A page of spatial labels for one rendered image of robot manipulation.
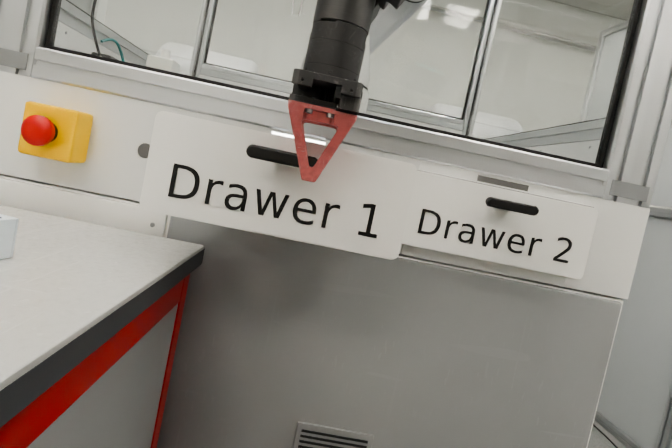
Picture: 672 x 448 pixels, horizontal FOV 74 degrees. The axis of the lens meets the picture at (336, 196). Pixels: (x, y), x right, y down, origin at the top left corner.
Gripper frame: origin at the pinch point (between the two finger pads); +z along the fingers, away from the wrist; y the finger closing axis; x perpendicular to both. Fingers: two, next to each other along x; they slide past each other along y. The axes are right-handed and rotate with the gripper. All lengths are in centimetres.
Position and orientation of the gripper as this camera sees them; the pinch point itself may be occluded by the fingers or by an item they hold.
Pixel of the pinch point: (309, 172)
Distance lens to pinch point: 45.6
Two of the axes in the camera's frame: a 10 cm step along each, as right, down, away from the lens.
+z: -2.1, 9.7, 0.8
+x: -9.8, -2.1, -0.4
